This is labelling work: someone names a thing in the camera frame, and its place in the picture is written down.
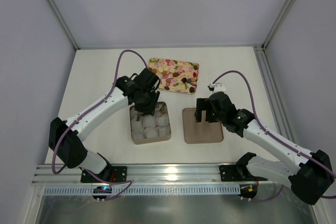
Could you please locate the gold tin lid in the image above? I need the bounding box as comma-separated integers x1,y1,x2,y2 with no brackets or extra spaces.
182,108,224,144

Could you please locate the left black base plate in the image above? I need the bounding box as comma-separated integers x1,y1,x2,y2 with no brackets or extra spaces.
80,165,128,183

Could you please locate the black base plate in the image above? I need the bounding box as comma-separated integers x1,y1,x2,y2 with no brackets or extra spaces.
219,164,256,182
80,165,128,183

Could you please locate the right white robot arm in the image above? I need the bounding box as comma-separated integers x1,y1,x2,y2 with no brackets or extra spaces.
195,92,335,205

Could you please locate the floral tray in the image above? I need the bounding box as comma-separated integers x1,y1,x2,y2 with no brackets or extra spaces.
148,58,200,94

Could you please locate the aluminium front rail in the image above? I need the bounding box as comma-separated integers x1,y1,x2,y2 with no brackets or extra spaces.
33,163,268,185

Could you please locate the slotted cable duct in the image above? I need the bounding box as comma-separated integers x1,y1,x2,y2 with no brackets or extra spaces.
43,184,240,196

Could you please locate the left aluminium frame post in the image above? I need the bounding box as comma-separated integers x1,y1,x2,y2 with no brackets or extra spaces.
45,0,80,51

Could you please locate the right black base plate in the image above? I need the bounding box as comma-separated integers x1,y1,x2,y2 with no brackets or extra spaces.
219,164,256,182

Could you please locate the right aluminium frame rail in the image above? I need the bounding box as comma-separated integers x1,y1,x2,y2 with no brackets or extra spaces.
253,45,295,142

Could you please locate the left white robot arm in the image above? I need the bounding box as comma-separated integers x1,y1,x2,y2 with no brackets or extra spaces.
48,68,160,183

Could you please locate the gold tin box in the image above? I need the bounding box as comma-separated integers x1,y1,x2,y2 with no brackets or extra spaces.
129,101,171,145

